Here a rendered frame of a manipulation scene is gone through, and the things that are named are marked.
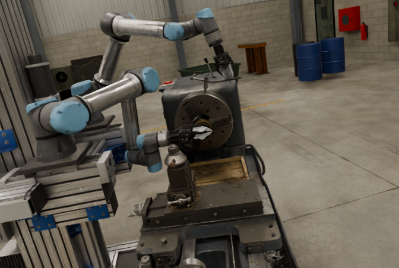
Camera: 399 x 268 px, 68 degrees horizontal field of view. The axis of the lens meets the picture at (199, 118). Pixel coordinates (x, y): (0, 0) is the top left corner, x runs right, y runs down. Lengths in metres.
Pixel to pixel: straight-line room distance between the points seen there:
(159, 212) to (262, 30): 11.79
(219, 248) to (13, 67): 1.10
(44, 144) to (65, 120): 0.19
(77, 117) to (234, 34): 11.25
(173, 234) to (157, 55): 10.69
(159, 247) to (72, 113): 0.55
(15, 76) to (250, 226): 1.11
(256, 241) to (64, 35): 11.17
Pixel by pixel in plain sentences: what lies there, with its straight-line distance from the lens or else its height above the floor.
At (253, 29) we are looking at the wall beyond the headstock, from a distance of 12.49.
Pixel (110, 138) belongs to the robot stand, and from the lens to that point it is 1.75.
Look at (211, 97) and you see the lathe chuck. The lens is 1.55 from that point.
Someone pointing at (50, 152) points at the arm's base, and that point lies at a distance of 1.28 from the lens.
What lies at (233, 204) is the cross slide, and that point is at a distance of 1.04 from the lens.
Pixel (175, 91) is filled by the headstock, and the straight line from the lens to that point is 1.74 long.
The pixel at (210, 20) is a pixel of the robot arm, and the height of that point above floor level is 1.58.
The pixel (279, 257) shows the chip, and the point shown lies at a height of 0.54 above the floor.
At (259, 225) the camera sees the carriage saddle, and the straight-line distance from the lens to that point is 1.06.
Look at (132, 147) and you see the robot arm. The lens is 1.55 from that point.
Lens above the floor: 1.52
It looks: 15 degrees down
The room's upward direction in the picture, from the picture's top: 10 degrees counter-clockwise
